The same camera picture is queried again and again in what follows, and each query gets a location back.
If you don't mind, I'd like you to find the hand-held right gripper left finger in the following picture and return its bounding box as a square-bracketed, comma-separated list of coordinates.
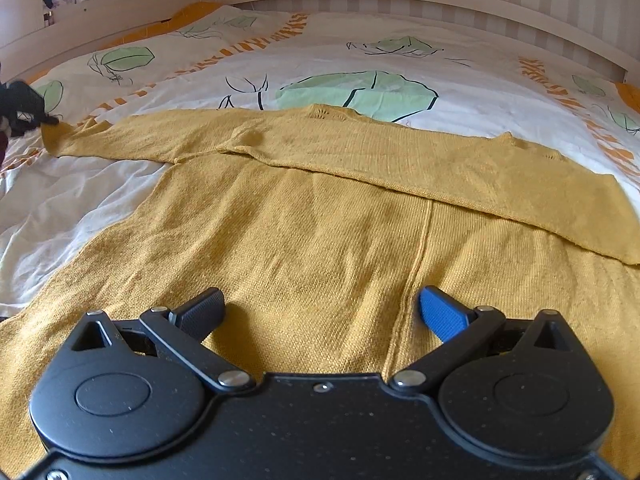
[67, 287, 255, 394]

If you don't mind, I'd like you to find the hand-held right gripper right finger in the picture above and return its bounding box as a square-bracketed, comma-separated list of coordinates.
[390, 285, 584, 393]

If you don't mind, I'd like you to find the yellow knit sweater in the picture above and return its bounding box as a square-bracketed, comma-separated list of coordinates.
[0, 104, 640, 471]

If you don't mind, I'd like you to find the orange bed sheet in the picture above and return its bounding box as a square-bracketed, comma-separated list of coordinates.
[25, 2, 223, 86]

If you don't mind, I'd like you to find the white leaf printed duvet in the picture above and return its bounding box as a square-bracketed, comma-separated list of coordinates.
[0, 4, 640, 318]

